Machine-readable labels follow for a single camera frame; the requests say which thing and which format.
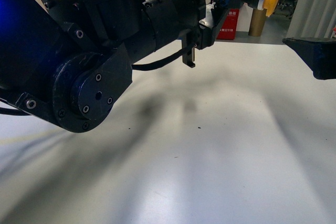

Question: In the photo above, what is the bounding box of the right potted plant gold pot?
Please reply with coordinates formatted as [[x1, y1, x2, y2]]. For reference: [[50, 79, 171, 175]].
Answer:
[[248, 9, 267, 37]]

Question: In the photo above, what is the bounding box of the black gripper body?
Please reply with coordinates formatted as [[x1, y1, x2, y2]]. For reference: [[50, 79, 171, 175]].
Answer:
[[181, 0, 228, 68]]

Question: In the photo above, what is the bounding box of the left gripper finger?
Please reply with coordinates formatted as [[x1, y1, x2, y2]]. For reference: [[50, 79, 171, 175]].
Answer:
[[282, 38, 335, 80]]

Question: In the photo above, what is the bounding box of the black cable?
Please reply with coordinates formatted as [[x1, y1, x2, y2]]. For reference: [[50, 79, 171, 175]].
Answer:
[[131, 45, 195, 71]]

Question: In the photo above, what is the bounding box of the red fire extinguisher cabinet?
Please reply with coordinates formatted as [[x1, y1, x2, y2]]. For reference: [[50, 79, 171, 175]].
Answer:
[[216, 9, 239, 40]]

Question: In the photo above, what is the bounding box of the grey curtain right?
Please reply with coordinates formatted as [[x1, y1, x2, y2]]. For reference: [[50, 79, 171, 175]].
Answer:
[[287, 0, 335, 38]]

